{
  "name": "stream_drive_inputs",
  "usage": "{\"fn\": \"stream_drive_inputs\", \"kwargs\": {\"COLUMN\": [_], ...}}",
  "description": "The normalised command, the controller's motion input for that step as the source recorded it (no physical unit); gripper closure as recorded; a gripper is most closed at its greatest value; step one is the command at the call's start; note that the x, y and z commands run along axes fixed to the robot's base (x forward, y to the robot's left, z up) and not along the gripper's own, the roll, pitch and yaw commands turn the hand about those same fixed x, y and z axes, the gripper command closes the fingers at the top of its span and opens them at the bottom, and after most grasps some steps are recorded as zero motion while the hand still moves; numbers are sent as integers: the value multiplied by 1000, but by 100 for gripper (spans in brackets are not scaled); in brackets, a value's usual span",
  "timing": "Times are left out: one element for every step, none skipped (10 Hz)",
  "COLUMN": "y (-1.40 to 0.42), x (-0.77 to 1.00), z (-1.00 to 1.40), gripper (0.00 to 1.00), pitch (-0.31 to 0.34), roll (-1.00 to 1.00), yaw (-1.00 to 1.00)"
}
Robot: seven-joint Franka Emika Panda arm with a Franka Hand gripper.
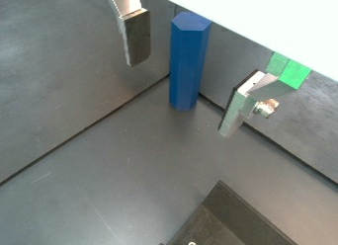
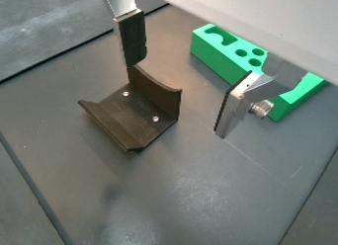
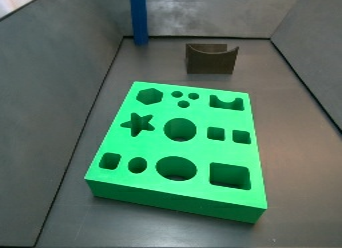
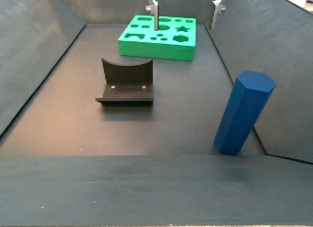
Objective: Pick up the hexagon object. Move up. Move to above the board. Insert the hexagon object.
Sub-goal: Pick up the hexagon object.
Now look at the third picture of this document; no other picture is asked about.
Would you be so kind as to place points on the dark grey curved block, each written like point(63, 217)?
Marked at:
point(210, 58)

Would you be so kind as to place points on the green shape sorting board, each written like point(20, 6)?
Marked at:
point(181, 151)

